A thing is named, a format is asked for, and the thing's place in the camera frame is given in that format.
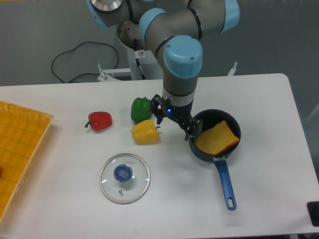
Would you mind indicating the red toy bell pepper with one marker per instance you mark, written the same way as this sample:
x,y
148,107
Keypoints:
x,y
99,120

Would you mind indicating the green toy bell pepper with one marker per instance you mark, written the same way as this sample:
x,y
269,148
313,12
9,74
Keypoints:
x,y
140,110

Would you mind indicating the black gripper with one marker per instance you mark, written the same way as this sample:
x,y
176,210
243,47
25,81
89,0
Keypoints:
x,y
181,115

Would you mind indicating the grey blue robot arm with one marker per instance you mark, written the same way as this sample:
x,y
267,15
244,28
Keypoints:
x,y
174,40

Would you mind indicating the yellow toy bell pepper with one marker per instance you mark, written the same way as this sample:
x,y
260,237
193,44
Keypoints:
x,y
145,132

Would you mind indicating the black device at table edge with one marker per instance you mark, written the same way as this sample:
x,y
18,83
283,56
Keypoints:
x,y
313,209

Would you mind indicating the yellow woven tray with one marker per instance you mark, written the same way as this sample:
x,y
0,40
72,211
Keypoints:
x,y
21,132

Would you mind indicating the glass lid blue knob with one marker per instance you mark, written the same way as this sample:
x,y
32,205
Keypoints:
x,y
124,178

